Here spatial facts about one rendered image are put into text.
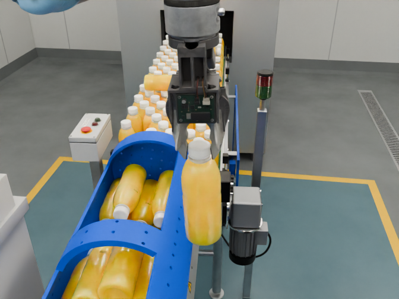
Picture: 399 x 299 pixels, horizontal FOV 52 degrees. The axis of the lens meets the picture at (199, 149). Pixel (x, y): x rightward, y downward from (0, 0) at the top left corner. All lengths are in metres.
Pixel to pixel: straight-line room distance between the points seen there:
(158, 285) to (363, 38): 4.99
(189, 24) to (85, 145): 1.02
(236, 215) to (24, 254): 0.75
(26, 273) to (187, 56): 0.87
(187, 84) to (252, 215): 1.05
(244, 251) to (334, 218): 1.33
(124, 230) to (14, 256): 0.41
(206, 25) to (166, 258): 0.48
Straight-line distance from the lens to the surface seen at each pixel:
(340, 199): 3.12
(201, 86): 0.57
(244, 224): 1.59
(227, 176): 1.41
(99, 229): 0.87
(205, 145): 0.68
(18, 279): 1.22
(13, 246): 1.17
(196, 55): 0.54
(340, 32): 5.48
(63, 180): 3.31
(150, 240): 0.85
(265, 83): 1.59
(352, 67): 5.62
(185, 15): 0.54
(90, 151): 1.52
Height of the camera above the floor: 1.79
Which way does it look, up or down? 30 degrees down
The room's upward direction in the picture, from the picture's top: straight up
